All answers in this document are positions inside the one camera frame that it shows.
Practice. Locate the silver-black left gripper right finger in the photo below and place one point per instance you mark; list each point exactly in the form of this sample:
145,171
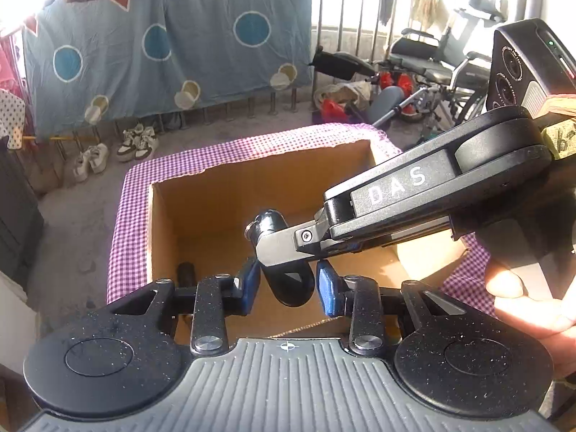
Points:
314,243

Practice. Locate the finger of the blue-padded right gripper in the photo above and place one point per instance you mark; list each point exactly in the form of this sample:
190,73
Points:
363,301

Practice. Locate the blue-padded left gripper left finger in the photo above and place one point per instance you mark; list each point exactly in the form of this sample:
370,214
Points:
211,300

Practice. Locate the black oval case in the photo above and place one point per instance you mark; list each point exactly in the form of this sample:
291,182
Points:
289,274

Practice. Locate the black cylindrical tube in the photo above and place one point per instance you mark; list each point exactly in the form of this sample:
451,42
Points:
186,276

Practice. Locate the person's right hand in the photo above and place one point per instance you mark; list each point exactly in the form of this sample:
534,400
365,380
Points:
551,321

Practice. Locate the brown cardboard box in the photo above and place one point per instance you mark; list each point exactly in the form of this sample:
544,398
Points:
200,218

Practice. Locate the purple checkered tablecloth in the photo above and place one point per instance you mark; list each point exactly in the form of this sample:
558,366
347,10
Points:
457,266

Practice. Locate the wheelchair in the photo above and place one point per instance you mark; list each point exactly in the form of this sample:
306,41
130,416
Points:
435,78

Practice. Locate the red plastic bag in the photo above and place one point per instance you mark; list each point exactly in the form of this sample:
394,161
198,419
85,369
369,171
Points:
332,112

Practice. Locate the white-brown sneaker pair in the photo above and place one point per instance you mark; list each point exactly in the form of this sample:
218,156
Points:
139,143

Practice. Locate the white sneaker pair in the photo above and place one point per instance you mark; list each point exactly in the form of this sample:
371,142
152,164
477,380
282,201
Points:
93,159

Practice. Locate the blue patterned hanging bedsheet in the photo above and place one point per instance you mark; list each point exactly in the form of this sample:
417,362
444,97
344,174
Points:
104,60

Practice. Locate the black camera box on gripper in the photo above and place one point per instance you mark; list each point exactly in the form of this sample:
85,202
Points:
528,64

